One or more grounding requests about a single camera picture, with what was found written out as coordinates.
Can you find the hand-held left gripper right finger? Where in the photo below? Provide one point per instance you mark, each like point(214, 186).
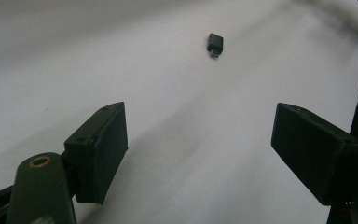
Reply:
point(310, 149)

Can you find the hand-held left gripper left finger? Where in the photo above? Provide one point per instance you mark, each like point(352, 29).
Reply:
point(98, 152)

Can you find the small black plug adapter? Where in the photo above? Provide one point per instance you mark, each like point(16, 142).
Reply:
point(214, 45)

